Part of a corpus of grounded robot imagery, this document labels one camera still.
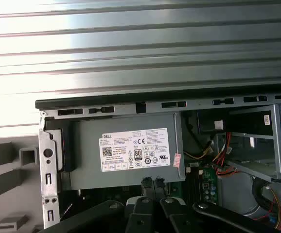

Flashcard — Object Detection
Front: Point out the black wire bundle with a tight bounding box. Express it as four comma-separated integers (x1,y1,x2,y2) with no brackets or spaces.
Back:
252,178,277,219

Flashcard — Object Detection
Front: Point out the yellow orange power wire bundle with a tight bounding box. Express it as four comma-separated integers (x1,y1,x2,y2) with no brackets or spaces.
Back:
183,132,241,177

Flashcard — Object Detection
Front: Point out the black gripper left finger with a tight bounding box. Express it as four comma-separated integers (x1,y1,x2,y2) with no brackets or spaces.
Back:
40,176,156,233

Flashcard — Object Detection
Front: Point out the green motherboard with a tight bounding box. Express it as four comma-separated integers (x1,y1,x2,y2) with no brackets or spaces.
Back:
78,164,220,212

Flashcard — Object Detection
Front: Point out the grey parts rack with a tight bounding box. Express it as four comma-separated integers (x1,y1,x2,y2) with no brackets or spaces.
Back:
0,137,44,233

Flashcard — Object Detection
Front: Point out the grey power supply unit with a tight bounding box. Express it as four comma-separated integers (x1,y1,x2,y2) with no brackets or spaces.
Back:
44,113,186,191

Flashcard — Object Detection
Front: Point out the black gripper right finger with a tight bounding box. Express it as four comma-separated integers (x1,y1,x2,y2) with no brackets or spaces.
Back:
154,176,281,233

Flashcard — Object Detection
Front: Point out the black open PC case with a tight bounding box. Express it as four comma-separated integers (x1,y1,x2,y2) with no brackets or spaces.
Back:
35,91,281,233

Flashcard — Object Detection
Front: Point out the metal optical drive cage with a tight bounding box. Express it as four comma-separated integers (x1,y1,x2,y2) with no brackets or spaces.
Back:
215,103,281,183

